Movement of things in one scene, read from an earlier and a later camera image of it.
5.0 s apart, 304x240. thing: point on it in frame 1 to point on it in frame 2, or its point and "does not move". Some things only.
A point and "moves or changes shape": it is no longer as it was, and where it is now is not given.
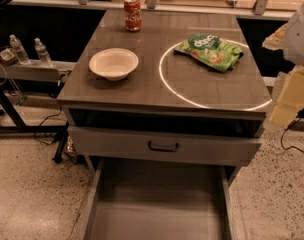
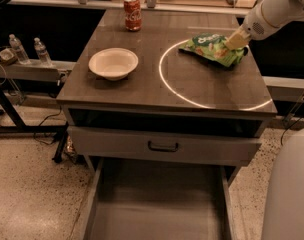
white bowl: [113, 63] does not move
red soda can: [133, 13] does not move
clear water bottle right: [43, 53] does not move
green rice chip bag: [210, 51] moves or changes shape
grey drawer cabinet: [186, 88] does not move
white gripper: [299, 37] to [257, 24]
